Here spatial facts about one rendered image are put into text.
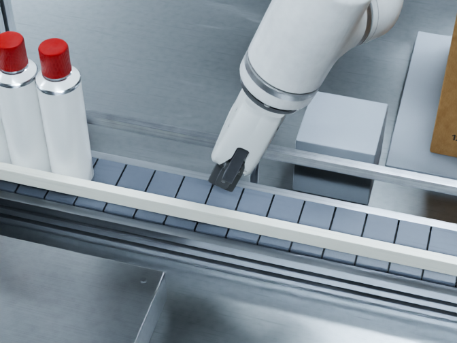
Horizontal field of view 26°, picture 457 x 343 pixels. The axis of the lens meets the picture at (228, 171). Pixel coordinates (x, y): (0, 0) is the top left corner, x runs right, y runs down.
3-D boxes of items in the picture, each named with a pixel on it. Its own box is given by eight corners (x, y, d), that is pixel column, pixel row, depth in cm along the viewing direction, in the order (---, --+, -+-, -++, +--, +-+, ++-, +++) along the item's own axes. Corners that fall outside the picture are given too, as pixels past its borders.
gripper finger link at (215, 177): (227, 141, 111) (209, 177, 116) (219, 160, 109) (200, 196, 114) (253, 154, 111) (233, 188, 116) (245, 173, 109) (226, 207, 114)
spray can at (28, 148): (6, 180, 123) (-24, 49, 108) (23, 152, 126) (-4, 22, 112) (45, 188, 122) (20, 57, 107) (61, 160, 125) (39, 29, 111)
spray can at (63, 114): (46, 189, 122) (22, 57, 107) (60, 160, 125) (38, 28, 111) (87, 195, 121) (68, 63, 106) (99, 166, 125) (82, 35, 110)
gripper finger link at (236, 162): (253, 116, 104) (251, 113, 110) (222, 182, 105) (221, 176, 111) (262, 121, 104) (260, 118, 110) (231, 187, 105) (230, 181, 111)
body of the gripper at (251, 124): (258, 33, 106) (224, 101, 114) (232, 92, 99) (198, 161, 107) (321, 63, 107) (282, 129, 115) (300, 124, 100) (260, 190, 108)
